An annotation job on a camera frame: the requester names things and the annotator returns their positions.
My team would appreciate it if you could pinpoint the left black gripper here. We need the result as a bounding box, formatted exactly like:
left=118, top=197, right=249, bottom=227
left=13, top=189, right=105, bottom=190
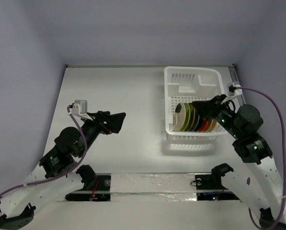
left=79, top=110, right=127, bottom=157

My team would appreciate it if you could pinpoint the yellow patterned plate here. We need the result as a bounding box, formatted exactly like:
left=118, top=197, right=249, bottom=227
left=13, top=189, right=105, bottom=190
left=190, top=107, right=199, bottom=131

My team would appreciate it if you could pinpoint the lime green plate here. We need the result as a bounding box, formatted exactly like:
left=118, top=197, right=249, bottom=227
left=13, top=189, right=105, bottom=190
left=184, top=103, right=194, bottom=131

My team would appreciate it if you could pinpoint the orange plate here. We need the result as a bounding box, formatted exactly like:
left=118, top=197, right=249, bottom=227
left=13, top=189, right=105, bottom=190
left=201, top=121, right=212, bottom=132

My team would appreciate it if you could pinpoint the beige plate with black spot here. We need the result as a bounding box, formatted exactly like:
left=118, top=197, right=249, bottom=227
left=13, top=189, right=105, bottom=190
left=213, top=122, right=220, bottom=132

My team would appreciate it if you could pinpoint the cream plate with black spot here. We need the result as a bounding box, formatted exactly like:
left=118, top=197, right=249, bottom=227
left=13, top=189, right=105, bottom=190
left=172, top=103, right=186, bottom=132

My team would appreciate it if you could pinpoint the cream floral plate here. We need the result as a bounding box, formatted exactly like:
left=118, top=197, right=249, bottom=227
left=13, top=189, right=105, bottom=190
left=208, top=119, right=217, bottom=132

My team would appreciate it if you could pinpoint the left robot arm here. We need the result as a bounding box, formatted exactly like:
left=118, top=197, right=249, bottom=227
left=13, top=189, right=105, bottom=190
left=0, top=111, right=126, bottom=230

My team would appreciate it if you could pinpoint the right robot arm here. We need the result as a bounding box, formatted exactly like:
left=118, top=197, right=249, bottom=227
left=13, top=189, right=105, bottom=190
left=192, top=94, right=286, bottom=230

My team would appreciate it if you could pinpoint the white plastic dish rack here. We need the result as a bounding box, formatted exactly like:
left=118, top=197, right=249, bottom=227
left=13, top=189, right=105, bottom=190
left=164, top=67, right=227, bottom=141

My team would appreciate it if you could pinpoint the silver foil-covered bar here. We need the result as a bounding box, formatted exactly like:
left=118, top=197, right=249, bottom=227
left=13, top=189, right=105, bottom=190
left=110, top=173, right=197, bottom=202

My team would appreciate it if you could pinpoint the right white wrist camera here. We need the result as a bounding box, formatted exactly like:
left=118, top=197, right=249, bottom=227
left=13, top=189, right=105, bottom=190
left=227, top=81, right=242, bottom=96

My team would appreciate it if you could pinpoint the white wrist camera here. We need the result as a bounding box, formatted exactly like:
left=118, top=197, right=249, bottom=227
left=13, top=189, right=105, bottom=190
left=71, top=100, right=89, bottom=119
left=227, top=81, right=242, bottom=96

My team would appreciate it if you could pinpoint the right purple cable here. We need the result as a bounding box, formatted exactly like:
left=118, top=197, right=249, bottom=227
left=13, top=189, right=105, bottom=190
left=233, top=86, right=286, bottom=230

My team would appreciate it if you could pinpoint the purple cable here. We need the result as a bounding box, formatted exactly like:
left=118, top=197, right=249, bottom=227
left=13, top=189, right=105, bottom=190
left=0, top=105, right=88, bottom=225
left=233, top=86, right=286, bottom=230

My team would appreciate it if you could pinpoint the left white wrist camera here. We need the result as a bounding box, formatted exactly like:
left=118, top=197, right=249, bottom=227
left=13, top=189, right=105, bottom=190
left=71, top=100, right=89, bottom=119

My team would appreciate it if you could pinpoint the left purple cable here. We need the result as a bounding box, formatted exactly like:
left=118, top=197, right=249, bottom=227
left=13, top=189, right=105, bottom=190
left=0, top=105, right=88, bottom=225

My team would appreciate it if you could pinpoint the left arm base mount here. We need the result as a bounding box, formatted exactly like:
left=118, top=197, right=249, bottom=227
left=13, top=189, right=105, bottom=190
left=65, top=165, right=112, bottom=202

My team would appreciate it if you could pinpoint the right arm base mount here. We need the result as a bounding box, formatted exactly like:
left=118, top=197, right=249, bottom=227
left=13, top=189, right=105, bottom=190
left=190, top=163, right=239, bottom=201

